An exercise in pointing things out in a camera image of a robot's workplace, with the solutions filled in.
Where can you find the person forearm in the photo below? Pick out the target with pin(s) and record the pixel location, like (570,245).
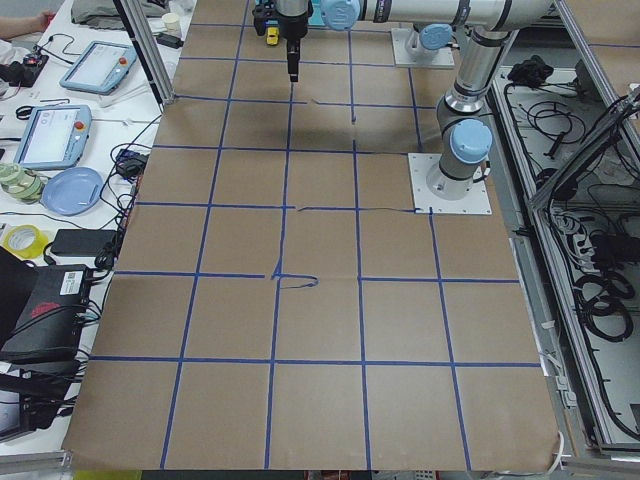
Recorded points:
(12,27)

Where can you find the aluminium frame post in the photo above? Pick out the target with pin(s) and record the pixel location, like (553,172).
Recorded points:
(140,34)

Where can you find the brown paper table cover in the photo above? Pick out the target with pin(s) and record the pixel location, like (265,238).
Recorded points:
(278,303)

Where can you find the yellow beetle toy car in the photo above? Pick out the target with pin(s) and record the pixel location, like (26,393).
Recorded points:
(272,36)

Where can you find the lower blue teach pendant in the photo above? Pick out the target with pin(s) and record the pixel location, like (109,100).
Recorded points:
(55,137)

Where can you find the yellow tape roll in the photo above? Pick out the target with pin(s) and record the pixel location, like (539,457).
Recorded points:
(25,241)

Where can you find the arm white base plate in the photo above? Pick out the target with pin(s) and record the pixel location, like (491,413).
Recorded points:
(435,193)
(422,52)

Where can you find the light blue plate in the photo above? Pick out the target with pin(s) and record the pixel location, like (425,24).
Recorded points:
(73,191)

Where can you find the upper blue teach pendant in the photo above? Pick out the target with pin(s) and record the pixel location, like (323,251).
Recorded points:
(100,68)

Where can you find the blue teach pendant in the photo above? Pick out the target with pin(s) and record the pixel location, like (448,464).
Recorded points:
(100,68)
(55,137)

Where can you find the light blue plastic bin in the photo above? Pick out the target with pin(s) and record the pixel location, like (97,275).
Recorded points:
(314,13)

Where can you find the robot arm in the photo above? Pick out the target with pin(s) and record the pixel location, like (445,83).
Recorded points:
(466,139)
(340,15)

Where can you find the white paper cup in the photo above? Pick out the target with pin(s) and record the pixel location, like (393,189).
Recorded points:
(172,24)

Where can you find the black power adapter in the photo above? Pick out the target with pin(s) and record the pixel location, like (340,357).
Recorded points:
(81,242)

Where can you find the green tape rolls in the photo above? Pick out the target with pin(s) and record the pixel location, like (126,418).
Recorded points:
(21,184)

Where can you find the black electronics box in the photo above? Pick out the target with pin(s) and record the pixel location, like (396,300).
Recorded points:
(40,308)

